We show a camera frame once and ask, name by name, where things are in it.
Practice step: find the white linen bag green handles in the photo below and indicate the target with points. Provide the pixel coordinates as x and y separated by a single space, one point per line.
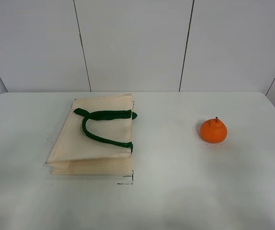
96 138

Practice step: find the orange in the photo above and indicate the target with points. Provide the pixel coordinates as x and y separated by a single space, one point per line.
213 131

